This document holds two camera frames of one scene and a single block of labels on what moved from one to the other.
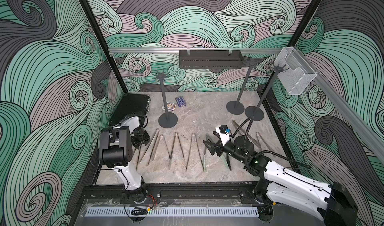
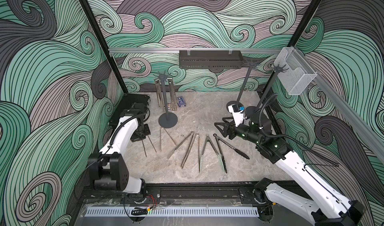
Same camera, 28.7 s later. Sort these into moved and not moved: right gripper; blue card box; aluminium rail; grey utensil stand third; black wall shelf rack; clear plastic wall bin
Moved: right gripper
Not moved: grey utensil stand third; black wall shelf rack; aluminium rail; clear plastic wall bin; blue card box
